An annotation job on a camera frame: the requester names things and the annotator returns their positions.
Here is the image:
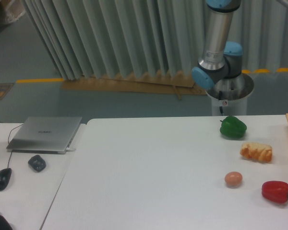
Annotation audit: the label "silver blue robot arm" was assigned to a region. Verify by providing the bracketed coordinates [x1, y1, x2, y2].
[191, 0, 288, 89]

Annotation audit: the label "green bell pepper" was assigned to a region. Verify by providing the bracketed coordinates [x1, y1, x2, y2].
[219, 116, 247, 139]

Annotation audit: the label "red bell pepper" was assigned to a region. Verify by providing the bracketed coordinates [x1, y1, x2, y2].
[262, 181, 288, 204]

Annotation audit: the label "brown cardboard sheet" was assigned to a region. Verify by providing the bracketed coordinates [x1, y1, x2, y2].
[61, 70, 206, 100]

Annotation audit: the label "white usb plug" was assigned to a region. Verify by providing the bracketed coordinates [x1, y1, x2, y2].
[66, 148, 76, 152]

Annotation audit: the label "silver laptop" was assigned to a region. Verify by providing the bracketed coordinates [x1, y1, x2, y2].
[6, 116, 82, 154]

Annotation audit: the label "grey pleated curtain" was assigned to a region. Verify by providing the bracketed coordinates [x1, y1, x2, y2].
[22, 0, 288, 80]

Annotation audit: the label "brown egg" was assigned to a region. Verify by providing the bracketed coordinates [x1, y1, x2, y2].
[224, 172, 243, 186]

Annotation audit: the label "small black controller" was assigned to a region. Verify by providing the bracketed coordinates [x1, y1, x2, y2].
[28, 155, 47, 173]

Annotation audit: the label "bread loaf piece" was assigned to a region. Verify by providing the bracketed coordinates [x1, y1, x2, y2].
[240, 142, 273, 162]

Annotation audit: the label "black computer mouse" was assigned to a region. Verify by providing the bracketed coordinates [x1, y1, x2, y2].
[0, 168, 12, 191]

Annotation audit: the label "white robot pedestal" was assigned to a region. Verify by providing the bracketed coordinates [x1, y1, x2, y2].
[206, 73, 254, 116]

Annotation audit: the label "black mouse cable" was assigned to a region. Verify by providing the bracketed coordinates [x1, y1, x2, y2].
[0, 121, 24, 170]

